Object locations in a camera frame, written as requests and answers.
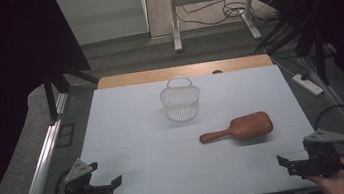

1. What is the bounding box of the brown wooden paddle hairbrush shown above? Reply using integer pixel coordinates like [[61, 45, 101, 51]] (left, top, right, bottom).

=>
[[196, 109, 275, 147]]

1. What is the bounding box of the person's right hand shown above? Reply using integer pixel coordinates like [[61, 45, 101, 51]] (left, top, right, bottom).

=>
[[304, 157, 344, 194]]

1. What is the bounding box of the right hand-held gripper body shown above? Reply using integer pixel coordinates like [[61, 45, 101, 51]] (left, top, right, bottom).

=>
[[282, 125, 344, 183]]

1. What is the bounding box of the pale wall panel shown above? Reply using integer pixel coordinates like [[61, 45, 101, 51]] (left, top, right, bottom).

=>
[[55, 0, 152, 49]]

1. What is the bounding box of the white power strip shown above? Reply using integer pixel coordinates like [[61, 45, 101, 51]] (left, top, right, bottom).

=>
[[291, 70, 325, 100]]

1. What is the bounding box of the white power strip cable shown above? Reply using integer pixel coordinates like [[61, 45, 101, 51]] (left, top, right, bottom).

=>
[[264, 44, 300, 81]]

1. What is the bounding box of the wooden table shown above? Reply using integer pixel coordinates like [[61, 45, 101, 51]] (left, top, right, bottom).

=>
[[95, 52, 275, 91]]

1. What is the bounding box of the white plastic mesh basket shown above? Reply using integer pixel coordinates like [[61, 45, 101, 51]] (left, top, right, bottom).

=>
[[157, 74, 204, 124]]

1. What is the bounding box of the black tripod stand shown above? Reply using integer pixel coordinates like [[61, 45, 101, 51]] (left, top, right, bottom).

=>
[[250, 12, 334, 95], [40, 61, 105, 123]]

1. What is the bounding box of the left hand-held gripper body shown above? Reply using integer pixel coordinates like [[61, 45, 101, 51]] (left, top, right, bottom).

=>
[[59, 154, 115, 194]]

